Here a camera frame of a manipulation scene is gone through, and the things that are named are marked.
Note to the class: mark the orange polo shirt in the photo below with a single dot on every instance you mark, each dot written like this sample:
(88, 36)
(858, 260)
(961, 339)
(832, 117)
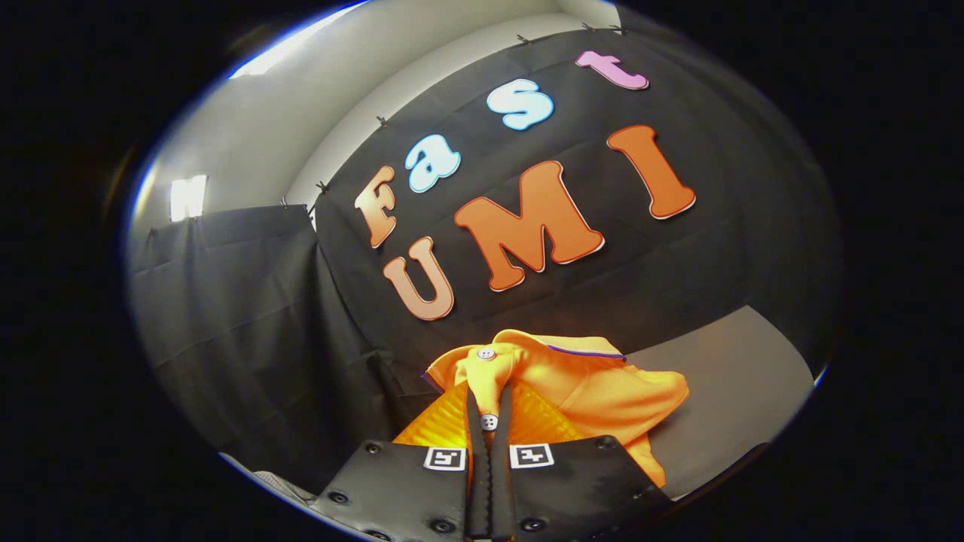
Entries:
(602, 391)

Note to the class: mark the black backdrop cloth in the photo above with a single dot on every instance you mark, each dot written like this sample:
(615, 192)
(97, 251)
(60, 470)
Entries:
(678, 263)
(248, 339)
(798, 188)

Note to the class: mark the grey cabinet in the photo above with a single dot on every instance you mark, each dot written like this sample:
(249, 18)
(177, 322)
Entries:
(738, 399)

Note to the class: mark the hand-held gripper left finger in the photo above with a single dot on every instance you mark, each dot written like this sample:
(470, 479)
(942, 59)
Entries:
(476, 489)

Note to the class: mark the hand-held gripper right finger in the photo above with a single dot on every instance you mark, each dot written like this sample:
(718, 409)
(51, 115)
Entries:
(503, 489)

